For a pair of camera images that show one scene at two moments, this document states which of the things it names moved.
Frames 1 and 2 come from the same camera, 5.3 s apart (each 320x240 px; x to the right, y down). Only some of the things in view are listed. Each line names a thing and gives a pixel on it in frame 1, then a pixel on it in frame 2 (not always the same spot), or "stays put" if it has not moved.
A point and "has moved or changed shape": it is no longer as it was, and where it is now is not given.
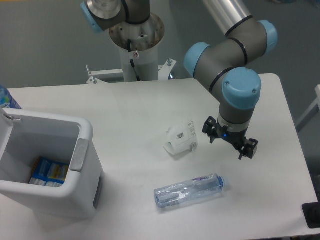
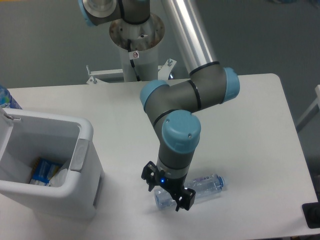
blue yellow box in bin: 49,173 stays put
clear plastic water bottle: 188,191 stays put
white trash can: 24,135 stays put
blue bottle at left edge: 6,99 stays put
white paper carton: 182,137 has moved or changed shape
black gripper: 244,146 to 183,197
